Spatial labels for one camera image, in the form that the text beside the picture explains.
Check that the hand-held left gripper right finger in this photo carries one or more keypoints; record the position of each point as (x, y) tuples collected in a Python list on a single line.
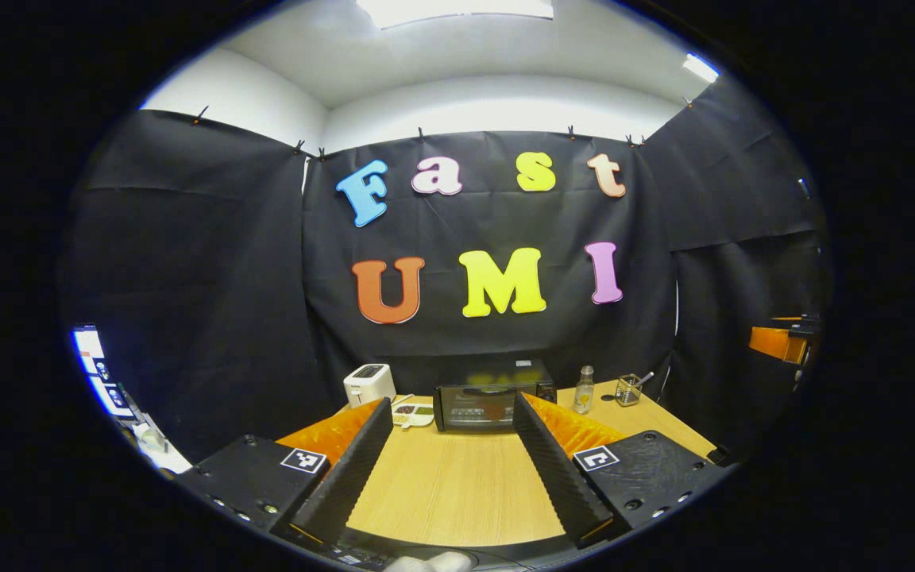
[(549, 469)]

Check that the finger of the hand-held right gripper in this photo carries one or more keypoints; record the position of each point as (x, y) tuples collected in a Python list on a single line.
[(803, 324), (775, 343)]

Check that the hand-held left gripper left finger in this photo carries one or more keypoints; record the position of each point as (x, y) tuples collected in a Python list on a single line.
[(358, 465)]

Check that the black electric oven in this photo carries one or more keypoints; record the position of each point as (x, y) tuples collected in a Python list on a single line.
[(473, 413)]

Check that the white divided snack plate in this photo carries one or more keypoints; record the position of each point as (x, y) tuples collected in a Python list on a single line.
[(414, 415)]

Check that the white toaster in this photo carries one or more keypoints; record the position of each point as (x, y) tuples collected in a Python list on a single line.
[(368, 385)]

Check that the clear glass bottle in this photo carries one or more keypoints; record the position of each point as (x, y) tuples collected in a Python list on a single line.
[(584, 393)]

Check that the metal spoon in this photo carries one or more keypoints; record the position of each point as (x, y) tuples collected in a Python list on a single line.
[(646, 378)]

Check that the black backdrop cloth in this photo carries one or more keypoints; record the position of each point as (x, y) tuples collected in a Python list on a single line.
[(227, 262)]

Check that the ceiling light panel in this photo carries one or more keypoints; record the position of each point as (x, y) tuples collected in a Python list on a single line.
[(701, 67)]

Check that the lit computer screen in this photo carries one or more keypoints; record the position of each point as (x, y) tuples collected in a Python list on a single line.
[(92, 345)]

